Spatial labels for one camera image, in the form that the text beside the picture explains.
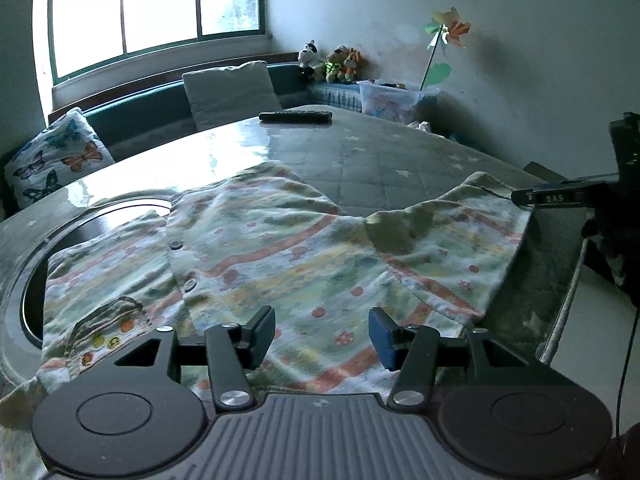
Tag green framed window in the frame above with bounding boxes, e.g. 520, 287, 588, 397
30, 0, 271, 86

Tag colourful paper pinwheel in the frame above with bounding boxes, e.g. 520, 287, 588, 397
419, 6, 472, 91

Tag orange plush toy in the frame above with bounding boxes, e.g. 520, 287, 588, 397
342, 48, 364, 83

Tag black remote control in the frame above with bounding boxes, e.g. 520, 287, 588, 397
258, 110, 333, 126

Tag thin black cable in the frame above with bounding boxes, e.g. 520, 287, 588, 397
616, 305, 640, 441

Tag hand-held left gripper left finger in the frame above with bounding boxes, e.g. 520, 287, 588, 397
114, 305, 277, 411

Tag brown wooden board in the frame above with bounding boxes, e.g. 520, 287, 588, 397
522, 160, 566, 186

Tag round black table hotplate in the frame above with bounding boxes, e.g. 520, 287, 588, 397
15, 195, 173, 351

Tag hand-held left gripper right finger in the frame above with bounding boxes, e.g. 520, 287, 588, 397
368, 306, 538, 409

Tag brown plush toys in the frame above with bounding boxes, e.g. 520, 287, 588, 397
325, 46, 349, 84

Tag plain white cushion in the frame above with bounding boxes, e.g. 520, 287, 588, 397
181, 60, 283, 131

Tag quilted grey table cover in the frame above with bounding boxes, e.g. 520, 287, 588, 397
0, 105, 596, 396

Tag butterfly print pillow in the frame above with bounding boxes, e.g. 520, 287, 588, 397
4, 107, 116, 211

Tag clear plastic storage box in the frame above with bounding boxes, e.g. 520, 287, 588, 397
356, 80, 441, 123

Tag teal window bench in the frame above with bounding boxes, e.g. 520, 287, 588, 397
47, 52, 361, 161

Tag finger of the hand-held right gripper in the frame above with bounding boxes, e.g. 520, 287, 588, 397
511, 174, 621, 209

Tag patterned button-up shirt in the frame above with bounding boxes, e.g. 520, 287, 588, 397
0, 160, 533, 480

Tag black and white cow plush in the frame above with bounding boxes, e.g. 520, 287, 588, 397
298, 40, 326, 81

